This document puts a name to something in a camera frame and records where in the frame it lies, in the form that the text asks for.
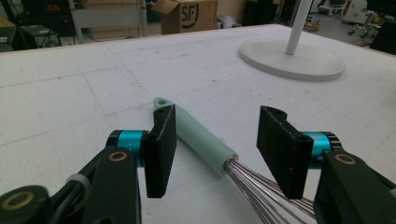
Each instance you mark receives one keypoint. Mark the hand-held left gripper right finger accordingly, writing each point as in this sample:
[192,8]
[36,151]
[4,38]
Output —
[285,152]

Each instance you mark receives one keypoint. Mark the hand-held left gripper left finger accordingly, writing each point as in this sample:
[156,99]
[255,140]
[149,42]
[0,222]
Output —
[158,155]

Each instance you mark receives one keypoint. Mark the white round-base stand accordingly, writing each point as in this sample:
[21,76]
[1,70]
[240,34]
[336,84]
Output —
[292,59]

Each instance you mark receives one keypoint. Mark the brown cardboard box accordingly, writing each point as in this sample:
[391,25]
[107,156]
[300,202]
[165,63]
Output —
[188,15]

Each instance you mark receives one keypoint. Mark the black equipment case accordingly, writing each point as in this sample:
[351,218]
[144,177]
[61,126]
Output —
[31,37]

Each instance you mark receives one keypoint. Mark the grey metal table frame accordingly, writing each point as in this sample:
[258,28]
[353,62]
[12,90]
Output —
[109,18]

